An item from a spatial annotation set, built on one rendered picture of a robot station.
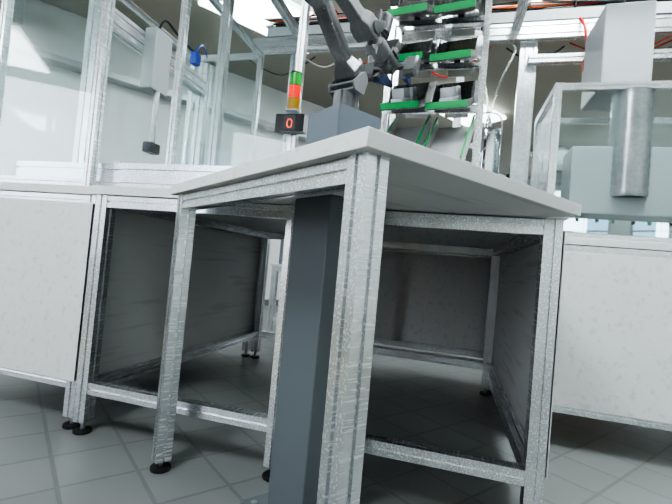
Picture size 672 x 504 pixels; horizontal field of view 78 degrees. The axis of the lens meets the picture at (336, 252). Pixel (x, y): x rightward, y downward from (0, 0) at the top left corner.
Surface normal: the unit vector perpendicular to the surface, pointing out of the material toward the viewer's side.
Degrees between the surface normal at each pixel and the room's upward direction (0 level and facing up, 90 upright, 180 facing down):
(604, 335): 90
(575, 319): 90
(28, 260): 90
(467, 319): 90
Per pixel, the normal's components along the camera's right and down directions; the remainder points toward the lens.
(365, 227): 0.62, 0.04
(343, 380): -0.78, -0.09
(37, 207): -0.26, -0.05
